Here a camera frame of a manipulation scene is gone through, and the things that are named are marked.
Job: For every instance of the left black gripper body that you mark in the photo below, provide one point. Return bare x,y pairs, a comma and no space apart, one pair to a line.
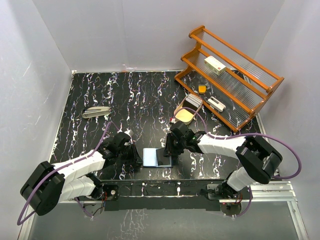
126,155

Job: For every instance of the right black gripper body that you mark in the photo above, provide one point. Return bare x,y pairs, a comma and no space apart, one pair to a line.
178,145

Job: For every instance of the black leather card holder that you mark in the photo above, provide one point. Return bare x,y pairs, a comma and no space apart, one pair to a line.
149,158

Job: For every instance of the beige oval card tray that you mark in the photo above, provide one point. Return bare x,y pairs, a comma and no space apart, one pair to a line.
185,112

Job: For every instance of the stack of credit cards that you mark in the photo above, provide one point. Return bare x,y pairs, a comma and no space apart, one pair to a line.
194,100

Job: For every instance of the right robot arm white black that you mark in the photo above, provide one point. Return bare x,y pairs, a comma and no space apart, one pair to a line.
259,159

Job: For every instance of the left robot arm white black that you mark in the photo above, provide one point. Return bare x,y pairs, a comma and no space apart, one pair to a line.
50,184

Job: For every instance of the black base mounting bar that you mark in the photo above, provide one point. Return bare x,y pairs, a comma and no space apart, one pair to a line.
116,195

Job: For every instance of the beige grey stapler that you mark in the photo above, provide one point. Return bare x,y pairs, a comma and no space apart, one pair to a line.
96,111

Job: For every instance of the white small device on shelf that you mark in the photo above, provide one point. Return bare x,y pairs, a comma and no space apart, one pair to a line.
216,104

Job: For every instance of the orange small container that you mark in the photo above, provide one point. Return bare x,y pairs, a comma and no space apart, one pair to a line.
202,89

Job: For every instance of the orange wooden shelf rack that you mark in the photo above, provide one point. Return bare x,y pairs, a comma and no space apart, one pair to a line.
244,87

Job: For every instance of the white red small box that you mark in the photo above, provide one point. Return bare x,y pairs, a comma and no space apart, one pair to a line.
214,65

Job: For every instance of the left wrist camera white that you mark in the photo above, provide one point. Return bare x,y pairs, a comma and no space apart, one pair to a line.
129,132

